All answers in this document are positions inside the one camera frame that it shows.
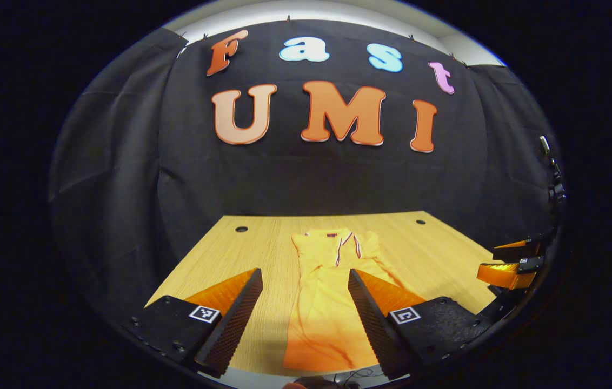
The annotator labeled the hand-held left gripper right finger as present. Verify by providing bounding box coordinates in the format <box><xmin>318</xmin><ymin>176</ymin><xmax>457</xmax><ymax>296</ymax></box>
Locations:
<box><xmin>348</xmin><ymin>269</ymin><xmax>493</xmax><ymax>380</ymax></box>

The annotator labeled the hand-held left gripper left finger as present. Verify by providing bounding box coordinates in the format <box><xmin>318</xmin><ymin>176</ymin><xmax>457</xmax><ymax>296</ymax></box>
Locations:
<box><xmin>122</xmin><ymin>267</ymin><xmax>263</xmax><ymax>379</ymax></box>

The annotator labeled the orange T-shirt with striped collar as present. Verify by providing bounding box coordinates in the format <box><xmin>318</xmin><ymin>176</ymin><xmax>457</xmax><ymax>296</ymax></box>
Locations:
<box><xmin>283</xmin><ymin>228</ymin><xmax>412</xmax><ymax>373</ymax></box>

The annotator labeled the row of black cloth clips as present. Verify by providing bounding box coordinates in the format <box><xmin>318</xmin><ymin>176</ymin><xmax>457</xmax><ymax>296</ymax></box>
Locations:
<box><xmin>179</xmin><ymin>15</ymin><xmax>470</xmax><ymax>66</ymax></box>

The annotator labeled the thin black cable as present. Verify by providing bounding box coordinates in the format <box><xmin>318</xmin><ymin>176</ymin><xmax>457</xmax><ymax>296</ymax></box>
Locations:
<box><xmin>333</xmin><ymin>367</ymin><xmax>380</xmax><ymax>388</ymax></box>

